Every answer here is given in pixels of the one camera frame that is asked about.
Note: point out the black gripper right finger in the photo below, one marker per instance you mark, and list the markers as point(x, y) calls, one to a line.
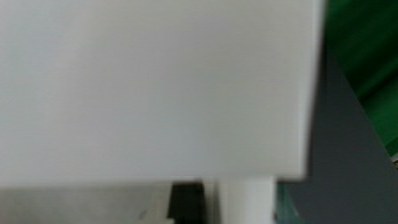
point(284, 208)

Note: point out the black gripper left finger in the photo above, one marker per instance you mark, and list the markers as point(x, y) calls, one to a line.
point(187, 205)

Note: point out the white drawer cabinet box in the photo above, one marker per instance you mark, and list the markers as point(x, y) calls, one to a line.
point(156, 93)

